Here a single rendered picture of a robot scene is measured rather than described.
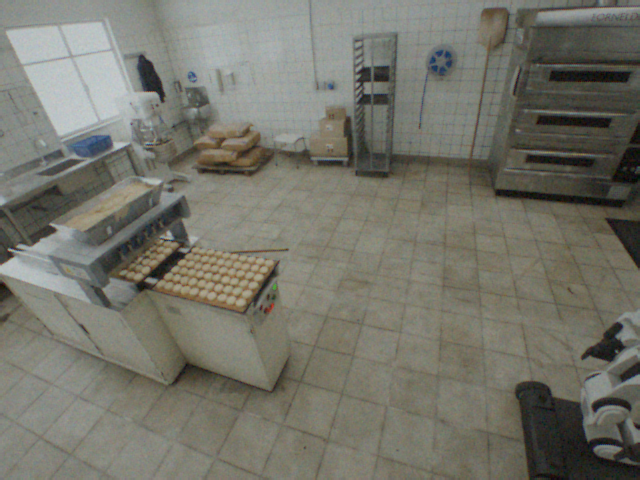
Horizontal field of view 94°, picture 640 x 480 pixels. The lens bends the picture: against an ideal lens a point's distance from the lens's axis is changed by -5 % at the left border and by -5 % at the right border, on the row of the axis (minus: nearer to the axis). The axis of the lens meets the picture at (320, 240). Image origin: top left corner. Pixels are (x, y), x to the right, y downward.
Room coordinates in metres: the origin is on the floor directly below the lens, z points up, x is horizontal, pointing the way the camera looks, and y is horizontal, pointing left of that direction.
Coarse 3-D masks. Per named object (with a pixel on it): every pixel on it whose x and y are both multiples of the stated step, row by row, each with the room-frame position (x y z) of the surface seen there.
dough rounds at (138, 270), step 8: (152, 248) 1.63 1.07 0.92; (160, 248) 1.62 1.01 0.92; (168, 248) 1.62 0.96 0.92; (176, 248) 1.64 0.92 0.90; (144, 256) 1.56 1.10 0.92; (152, 256) 1.55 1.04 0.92; (160, 256) 1.54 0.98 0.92; (136, 264) 1.51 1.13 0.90; (144, 264) 1.48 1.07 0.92; (152, 264) 1.47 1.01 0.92; (120, 272) 1.42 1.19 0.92; (128, 272) 1.42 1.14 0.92; (136, 272) 1.43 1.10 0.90; (144, 272) 1.40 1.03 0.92; (128, 280) 1.36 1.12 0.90; (136, 280) 1.35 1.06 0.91
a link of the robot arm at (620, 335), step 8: (608, 328) 0.81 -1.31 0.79; (616, 328) 0.79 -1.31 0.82; (624, 328) 0.78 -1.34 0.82; (632, 328) 0.77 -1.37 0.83; (608, 336) 0.79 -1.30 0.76; (616, 336) 0.78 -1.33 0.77; (624, 336) 0.75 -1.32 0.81; (632, 336) 0.73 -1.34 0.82; (616, 344) 0.76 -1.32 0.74; (624, 344) 0.73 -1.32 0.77; (632, 344) 0.72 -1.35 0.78
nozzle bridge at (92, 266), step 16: (160, 208) 1.67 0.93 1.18; (176, 208) 1.81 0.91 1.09; (144, 224) 1.51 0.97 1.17; (176, 224) 1.85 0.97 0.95; (112, 240) 1.37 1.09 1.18; (128, 240) 1.47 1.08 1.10; (144, 240) 1.54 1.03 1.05; (64, 256) 1.26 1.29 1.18; (80, 256) 1.25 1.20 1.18; (96, 256) 1.24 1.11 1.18; (112, 256) 1.36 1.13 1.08; (128, 256) 1.39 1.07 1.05; (64, 272) 1.28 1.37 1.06; (80, 272) 1.22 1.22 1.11; (96, 272) 1.19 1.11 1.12; (112, 272) 1.28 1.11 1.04; (96, 288) 1.23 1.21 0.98; (96, 304) 1.24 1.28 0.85
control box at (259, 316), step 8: (272, 280) 1.32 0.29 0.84; (264, 288) 1.26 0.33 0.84; (272, 288) 1.28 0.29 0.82; (264, 296) 1.20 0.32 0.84; (272, 296) 1.26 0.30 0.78; (256, 304) 1.15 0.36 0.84; (264, 304) 1.18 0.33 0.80; (256, 312) 1.11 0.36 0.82; (256, 320) 1.12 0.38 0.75; (264, 320) 1.15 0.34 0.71
